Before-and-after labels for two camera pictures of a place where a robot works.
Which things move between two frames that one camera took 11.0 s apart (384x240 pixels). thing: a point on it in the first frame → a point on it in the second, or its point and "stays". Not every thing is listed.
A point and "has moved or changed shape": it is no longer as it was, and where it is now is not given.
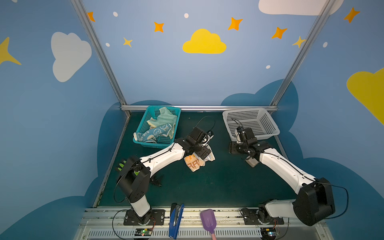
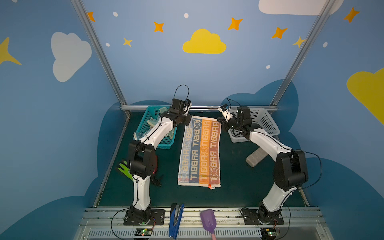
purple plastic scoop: x=209 y=221 stays
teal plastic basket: x=157 y=126 stays
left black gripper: x=202 y=151 → x=184 y=119
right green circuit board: x=268 y=233 stays
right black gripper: x=237 y=148 → x=227 y=123
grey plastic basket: x=259 y=119 stays
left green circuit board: x=143 y=232 stays
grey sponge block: x=252 y=162 stays
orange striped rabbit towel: x=193 y=161 has moved or changed shape
